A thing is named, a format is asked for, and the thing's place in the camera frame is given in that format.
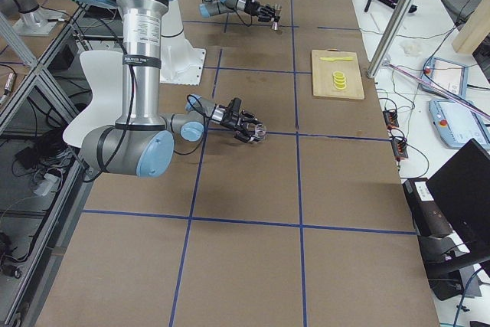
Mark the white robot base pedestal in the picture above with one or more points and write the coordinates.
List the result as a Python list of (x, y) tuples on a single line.
[(182, 63)]

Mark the blue teach pendant far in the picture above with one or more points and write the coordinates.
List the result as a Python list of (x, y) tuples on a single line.
[(447, 74)]

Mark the clear glass cup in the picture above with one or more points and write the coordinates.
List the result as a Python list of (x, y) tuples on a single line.
[(259, 133)]

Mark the blue teach pendant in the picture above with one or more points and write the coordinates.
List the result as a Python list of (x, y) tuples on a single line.
[(447, 74), (457, 124)]

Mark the black computer monitor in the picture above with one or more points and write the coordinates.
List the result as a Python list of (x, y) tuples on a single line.
[(461, 190)]

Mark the aluminium frame post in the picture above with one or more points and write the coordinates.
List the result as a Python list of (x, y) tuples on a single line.
[(388, 36)]

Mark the white chair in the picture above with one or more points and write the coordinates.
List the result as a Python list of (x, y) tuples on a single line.
[(104, 73)]

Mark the yellow plastic knife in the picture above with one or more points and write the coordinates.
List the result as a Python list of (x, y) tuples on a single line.
[(333, 59)]

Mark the blue teach pendant near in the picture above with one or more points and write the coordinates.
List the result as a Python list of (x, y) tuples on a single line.
[(457, 124)]

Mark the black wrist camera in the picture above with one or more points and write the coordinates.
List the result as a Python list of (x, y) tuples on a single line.
[(234, 105)]

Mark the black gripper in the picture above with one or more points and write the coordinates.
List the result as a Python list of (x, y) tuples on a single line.
[(230, 120), (253, 6)]

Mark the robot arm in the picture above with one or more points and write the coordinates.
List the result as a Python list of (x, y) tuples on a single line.
[(211, 8), (122, 130)]

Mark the bamboo cutting board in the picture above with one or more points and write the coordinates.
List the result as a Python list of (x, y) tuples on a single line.
[(323, 80)]

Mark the steel double jigger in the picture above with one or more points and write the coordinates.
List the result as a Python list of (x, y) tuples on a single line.
[(276, 17)]

